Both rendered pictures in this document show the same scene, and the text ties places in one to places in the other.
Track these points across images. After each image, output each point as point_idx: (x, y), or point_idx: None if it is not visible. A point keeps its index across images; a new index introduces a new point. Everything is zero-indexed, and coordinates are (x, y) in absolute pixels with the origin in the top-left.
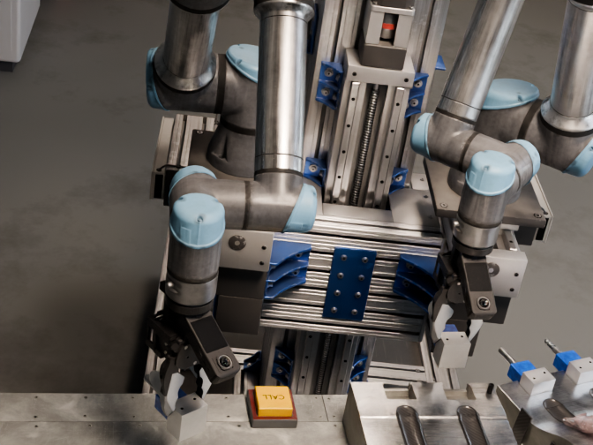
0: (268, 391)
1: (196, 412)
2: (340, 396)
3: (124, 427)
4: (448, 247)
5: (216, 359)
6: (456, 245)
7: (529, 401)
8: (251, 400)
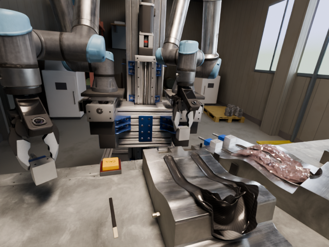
0: (108, 160)
1: (45, 165)
2: (141, 160)
3: (33, 185)
4: None
5: (31, 119)
6: (178, 84)
7: (215, 150)
8: (101, 164)
